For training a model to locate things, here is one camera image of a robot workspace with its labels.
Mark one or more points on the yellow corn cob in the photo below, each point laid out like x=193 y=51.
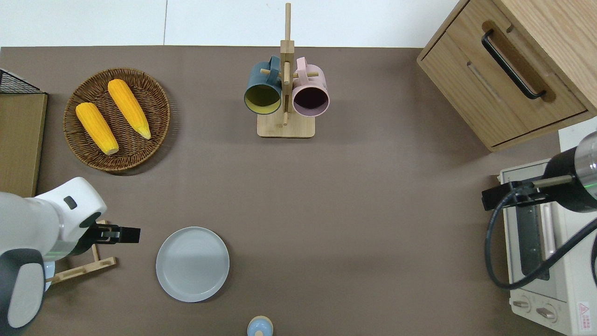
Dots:
x=96 y=128
x=129 y=108

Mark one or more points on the pink mug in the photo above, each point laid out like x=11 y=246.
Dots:
x=311 y=84

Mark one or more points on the wooden drawer cabinet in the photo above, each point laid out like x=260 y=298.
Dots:
x=466 y=79

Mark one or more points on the dark blue mug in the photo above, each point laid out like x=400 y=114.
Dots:
x=261 y=81

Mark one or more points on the wooden plate rack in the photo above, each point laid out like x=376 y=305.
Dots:
x=84 y=268

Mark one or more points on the wooden mug rack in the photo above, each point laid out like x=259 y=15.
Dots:
x=286 y=126

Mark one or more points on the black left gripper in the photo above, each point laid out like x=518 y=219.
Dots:
x=108 y=233

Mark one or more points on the cream toaster oven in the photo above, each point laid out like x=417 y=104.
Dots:
x=573 y=298

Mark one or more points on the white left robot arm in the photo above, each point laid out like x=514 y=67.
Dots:
x=37 y=224

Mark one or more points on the light blue plate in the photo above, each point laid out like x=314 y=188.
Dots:
x=49 y=273

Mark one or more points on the blue service bell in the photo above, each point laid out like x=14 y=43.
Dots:
x=260 y=327

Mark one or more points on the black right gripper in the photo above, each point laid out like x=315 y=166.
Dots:
x=522 y=195

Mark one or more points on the brown wicker basket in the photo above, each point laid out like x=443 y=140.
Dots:
x=154 y=140

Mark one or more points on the gray round plate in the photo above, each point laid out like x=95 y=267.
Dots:
x=192 y=264

